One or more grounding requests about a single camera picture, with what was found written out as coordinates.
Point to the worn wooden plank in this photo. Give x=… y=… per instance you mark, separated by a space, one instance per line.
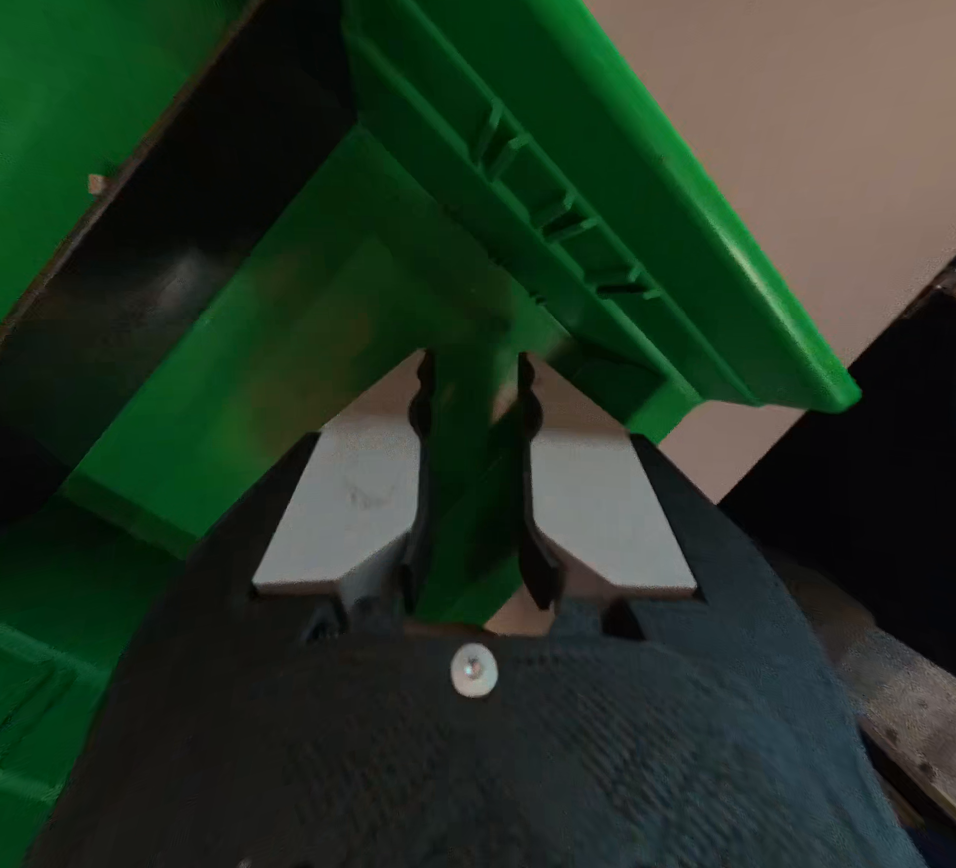
x=896 y=696

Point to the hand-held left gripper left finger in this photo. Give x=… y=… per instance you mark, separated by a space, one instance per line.
x=336 y=509

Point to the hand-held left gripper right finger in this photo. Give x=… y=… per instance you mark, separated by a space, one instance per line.
x=605 y=509

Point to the dark cabinet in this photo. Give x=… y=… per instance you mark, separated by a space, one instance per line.
x=859 y=450

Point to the green plastic bin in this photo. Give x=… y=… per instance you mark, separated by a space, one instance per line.
x=463 y=61

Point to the black divider panel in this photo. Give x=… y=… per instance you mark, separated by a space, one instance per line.
x=187 y=210

